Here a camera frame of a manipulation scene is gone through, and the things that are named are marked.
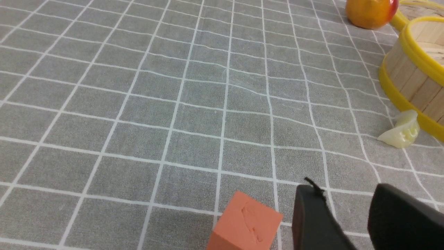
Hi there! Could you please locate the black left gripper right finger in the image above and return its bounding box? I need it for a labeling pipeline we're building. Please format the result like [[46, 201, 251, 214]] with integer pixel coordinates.
[[367, 183, 444, 250]]

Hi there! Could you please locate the orange foam cube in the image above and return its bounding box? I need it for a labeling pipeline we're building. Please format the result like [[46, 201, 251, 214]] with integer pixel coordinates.
[[206, 191, 283, 250]]

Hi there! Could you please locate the bamboo steamer tray yellow rim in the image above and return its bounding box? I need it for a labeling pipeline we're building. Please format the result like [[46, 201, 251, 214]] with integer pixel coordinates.
[[379, 16, 444, 141]]

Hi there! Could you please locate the orange yellow toy pear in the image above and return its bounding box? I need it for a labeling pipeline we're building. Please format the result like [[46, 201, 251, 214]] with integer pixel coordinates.
[[345, 0, 399, 30]]

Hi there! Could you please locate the pale green toy dumpling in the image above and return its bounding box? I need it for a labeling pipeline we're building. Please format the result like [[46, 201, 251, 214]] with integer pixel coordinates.
[[377, 109, 420, 149]]

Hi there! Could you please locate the woven bamboo steamer lid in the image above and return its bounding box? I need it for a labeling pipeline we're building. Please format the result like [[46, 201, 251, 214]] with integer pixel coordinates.
[[390, 0, 444, 32]]

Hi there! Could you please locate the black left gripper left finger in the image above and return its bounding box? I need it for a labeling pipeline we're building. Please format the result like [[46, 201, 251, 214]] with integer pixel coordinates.
[[292, 177, 356, 250]]

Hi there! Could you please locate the grey checked tablecloth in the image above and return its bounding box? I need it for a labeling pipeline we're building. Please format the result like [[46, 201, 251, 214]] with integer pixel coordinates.
[[0, 0, 443, 250]]

